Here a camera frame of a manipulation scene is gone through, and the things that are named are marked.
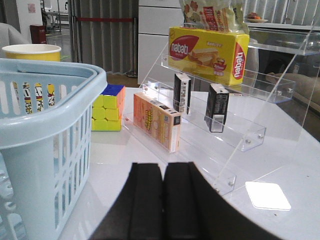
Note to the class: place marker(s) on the snack bag with flowers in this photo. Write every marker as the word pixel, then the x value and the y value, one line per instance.
pixel 225 16

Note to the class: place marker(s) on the red barrier belt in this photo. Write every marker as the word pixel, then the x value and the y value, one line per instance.
pixel 111 20

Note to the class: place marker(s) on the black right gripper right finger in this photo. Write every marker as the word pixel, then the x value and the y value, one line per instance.
pixel 193 210

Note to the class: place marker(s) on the clear acrylic right shelf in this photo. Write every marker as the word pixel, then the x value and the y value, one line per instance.
pixel 265 115

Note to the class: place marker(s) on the plate of fruit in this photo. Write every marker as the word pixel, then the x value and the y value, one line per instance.
pixel 253 17

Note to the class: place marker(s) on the white cabinet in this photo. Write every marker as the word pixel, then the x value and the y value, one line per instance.
pixel 155 17

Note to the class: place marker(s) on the light blue plastic basket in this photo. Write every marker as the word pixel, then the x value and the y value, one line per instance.
pixel 45 138

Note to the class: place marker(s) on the orange corn snack box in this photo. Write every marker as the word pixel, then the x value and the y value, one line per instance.
pixel 159 121

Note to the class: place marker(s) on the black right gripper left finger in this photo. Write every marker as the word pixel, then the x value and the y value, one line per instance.
pixel 136 214

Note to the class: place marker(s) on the colourful puzzle cube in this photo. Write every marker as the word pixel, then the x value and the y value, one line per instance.
pixel 107 109

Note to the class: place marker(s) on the yellow nabati wafer box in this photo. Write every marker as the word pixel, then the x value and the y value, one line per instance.
pixel 215 56

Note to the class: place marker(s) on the red box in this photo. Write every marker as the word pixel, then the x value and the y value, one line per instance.
pixel 38 34

